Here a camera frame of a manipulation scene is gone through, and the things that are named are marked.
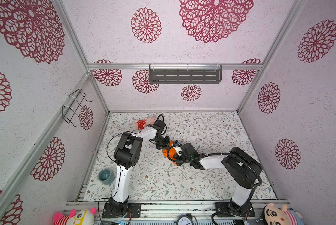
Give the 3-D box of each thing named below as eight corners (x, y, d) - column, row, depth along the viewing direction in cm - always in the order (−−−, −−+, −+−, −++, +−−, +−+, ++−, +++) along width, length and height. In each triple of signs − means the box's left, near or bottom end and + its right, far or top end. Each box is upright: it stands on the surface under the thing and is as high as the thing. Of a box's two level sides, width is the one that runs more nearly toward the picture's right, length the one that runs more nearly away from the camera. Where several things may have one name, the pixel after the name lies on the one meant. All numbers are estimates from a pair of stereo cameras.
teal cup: (100, 184, 84) (95, 180, 78) (104, 172, 89) (99, 168, 83) (112, 184, 84) (108, 180, 78) (115, 172, 89) (111, 168, 83)
